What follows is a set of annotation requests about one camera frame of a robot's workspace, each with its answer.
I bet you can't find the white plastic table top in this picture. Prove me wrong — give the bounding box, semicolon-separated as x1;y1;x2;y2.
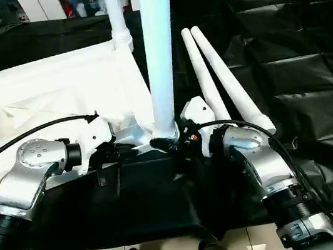
0;31;188;208

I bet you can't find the black work mat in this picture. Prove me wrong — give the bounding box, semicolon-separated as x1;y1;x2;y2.
0;0;333;250

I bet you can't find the white blue patterned jar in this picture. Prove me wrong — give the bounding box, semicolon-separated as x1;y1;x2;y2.
92;0;109;17

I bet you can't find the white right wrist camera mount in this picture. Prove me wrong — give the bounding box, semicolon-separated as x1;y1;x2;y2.
177;93;221;160

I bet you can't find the black left wrist camera cable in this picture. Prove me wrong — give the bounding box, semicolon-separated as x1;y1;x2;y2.
0;110;106;174

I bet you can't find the red bottle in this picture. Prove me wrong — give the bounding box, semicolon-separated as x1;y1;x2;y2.
64;0;78;20

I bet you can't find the white plastic table leg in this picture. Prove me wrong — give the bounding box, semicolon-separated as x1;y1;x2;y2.
189;14;278;144
130;0;195;143
180;23;233;127
102;0;135;56

